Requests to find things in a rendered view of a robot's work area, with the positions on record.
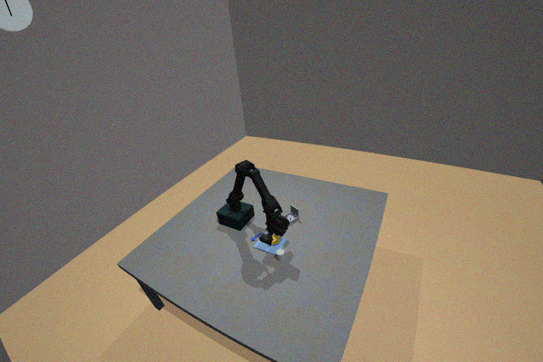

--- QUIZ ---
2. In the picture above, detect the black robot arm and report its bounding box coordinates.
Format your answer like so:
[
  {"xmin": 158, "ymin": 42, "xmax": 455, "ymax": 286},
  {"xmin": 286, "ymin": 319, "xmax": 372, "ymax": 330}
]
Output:
[{"xmin": 226, "ymin": 160, "xmax": 290, "ymax": 237}]

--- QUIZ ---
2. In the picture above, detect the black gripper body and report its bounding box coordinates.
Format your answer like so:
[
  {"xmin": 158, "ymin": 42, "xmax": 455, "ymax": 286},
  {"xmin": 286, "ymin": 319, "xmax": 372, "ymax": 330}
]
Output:
[{"xmin": 259, "ymin": 222, "xmax": 276, "ymax": 244}]

